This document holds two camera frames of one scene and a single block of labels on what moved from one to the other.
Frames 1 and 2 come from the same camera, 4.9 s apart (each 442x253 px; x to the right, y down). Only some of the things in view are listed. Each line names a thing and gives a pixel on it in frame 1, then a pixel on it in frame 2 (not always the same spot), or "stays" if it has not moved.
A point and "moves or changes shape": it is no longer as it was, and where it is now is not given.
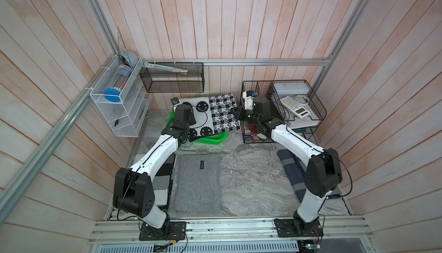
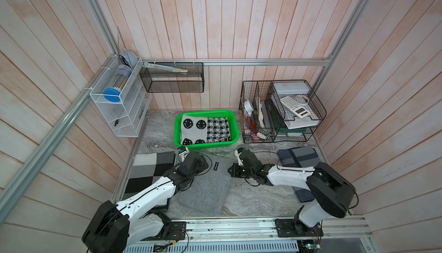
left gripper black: (192, 120) to (201, 168)
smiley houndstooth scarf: (212, 115) moves or changes shape
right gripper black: (239, 115) to (233, 172)
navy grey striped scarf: (295, 168) stays
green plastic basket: (214, 139) to (234, 131)
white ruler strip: (147, 64) stays
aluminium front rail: (232, 231) stays
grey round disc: (132, 57) stays
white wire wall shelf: (122, 96) stays
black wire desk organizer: (293, 102) stays
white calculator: (295, 107) stays
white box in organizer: (299, 88) stays
